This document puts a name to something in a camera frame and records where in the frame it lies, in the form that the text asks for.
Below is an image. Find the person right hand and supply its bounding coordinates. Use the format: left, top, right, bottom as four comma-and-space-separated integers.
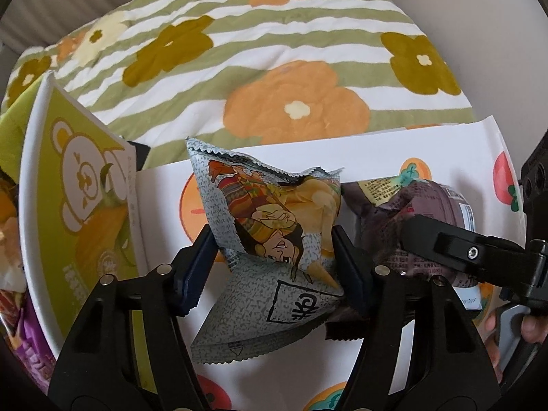
484, 305, 547, 375

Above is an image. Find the green cardboard box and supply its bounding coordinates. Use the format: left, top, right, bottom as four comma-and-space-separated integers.
1, 72, 146, 356

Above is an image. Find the dark purple snack bag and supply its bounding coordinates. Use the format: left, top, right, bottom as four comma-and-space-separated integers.
325, 176, 477, 340

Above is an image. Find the grey cartoon snack bag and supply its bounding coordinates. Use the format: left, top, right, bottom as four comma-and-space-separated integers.
187, 138, 343, 364

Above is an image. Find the purple chip bag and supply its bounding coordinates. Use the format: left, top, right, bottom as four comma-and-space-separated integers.
1, 290, 56, 394

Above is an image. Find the floral striped quilt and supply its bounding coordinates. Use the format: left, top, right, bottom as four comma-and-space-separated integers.
1, 0, 474, 168

